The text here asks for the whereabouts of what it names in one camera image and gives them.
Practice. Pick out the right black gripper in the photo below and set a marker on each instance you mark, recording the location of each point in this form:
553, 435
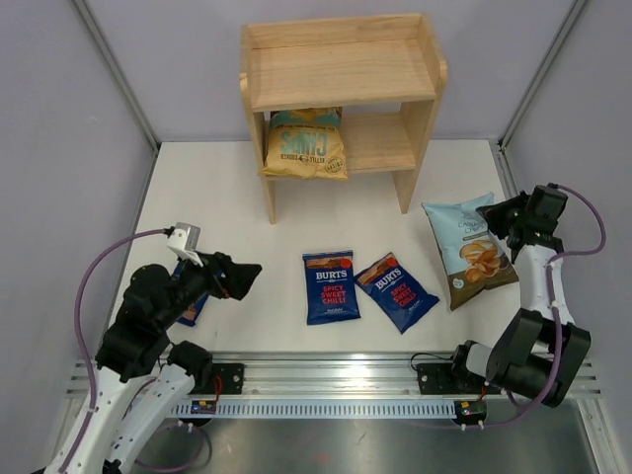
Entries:
492, 213

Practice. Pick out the light blue cassava chips bag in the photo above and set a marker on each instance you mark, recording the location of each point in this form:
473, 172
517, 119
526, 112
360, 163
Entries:
472, 257

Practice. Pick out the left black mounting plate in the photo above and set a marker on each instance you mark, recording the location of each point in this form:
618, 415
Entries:
227, 378

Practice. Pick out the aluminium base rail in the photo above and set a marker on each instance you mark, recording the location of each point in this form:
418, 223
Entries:
329, 376

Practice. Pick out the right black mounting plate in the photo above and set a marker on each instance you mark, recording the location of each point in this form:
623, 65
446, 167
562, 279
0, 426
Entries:
435, 379

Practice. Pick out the yellow kettle chips bag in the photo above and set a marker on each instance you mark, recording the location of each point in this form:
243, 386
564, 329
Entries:
306, 144

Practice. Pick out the blue burts bag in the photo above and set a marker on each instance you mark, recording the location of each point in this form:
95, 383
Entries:
398, 294
190, 316
330, 287

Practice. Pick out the white slotted cable duct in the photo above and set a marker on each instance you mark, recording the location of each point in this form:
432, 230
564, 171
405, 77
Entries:
379, 409

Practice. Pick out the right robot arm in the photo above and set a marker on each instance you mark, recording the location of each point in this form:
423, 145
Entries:
541, 350

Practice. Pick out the black mounting plate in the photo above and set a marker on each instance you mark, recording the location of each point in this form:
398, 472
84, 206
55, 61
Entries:
227, 378
435, 379

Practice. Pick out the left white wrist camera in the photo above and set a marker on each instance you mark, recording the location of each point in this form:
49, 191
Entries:
182, 241

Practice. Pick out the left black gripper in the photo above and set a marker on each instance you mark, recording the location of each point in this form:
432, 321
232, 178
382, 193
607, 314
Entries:
237, 279

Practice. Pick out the wooden two-tier shelf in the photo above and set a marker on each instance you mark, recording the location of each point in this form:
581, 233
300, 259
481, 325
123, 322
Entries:
351, 61

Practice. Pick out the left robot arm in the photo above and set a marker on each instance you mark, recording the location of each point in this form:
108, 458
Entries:
138, 375

